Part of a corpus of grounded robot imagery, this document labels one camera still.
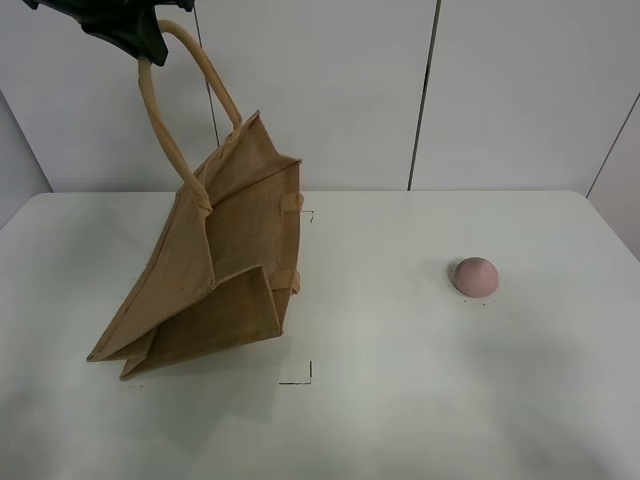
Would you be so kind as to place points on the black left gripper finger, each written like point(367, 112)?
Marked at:
point(130, 25)

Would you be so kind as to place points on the brown linen tote bag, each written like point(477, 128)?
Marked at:
point(226, 262)

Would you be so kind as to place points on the pink peach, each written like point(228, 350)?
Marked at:
point(475, 277)

